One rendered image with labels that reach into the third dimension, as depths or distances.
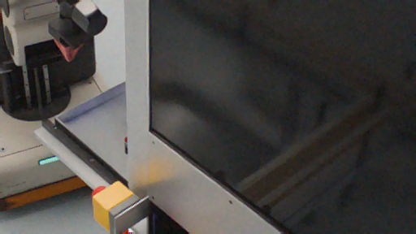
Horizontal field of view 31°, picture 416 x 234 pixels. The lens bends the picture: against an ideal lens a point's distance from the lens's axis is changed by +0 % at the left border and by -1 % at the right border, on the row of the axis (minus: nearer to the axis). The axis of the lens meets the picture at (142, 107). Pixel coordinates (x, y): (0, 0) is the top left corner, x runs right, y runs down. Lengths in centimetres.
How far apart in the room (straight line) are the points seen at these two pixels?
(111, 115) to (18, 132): 94
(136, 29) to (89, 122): 67
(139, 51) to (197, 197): 30
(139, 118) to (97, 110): 55
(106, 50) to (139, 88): 231
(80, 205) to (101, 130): 104
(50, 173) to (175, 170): 143
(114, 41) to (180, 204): 234
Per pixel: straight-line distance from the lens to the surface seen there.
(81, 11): 162
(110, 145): 187
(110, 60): 362
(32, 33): 244
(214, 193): 135
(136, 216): 156
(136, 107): 142
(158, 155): 144
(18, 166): 274
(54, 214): 291
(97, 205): 154
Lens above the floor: 216
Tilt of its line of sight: 40 degrees down
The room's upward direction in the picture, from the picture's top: 1 degrees counter-clockwise
